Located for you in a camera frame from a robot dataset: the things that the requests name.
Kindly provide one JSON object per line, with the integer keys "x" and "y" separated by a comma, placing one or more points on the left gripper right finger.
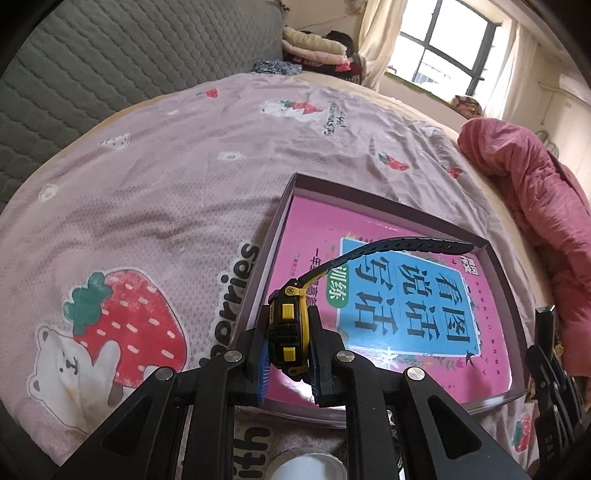
{"x": 398, "y": 426}

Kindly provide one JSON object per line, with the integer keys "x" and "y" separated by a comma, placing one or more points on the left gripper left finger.
{"x": 177, "y": 425}

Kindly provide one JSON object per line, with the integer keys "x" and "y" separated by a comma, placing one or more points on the black yellow wrist watch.
{"x": 289, "y": 314}

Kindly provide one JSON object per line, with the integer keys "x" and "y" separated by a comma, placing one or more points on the pink Chinese workbook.
{"x": 435, "y": 311}

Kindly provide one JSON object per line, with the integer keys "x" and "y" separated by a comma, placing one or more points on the pink strawberry bed sheet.
{"x": 183, "y": 189}

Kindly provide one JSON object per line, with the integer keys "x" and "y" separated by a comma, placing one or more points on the pink comforter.
{"x": 553, "y": 213}

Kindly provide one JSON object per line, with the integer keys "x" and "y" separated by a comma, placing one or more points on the shallow grey cardboard box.
{"x": 247, "y": 283}

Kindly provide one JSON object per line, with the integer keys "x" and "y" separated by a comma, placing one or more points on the grey quilted headboard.
{"x": 90, "y": 59}

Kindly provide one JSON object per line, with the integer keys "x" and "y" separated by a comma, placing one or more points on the dark patterned cloth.
{"x": 276, "y": 67}

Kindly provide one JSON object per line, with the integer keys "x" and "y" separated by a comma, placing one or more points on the folded clothes stack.
{"x": 334, "y": 54}

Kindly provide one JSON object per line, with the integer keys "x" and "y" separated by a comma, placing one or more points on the cream curtain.
{"x": 381, "y": 25}

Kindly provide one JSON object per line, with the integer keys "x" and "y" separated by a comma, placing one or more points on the window with dark frame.
{"x": 443, "y": 47}

